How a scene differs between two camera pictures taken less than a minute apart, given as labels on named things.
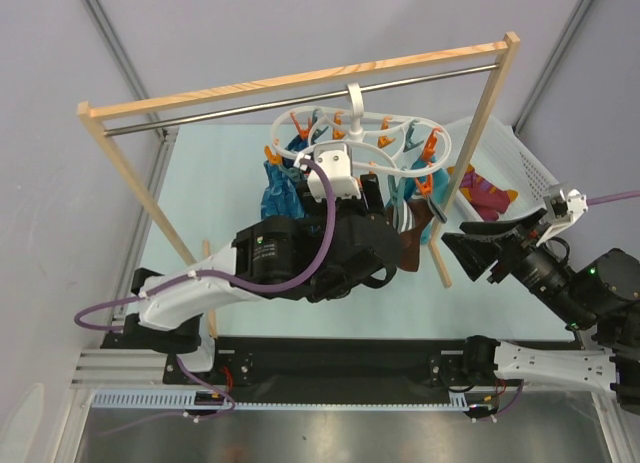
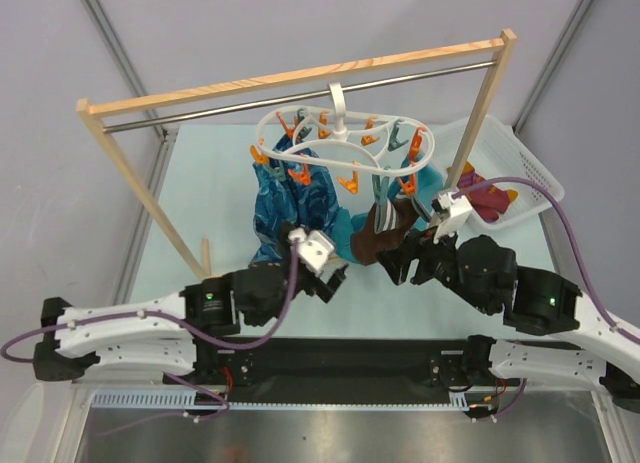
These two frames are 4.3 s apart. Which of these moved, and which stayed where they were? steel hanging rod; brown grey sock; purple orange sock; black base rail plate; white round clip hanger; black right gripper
Moved: black right gripper; white round clip hanger; brown grey sock
Stayed: purple orange sock; black base rail plate; steel hanging rod
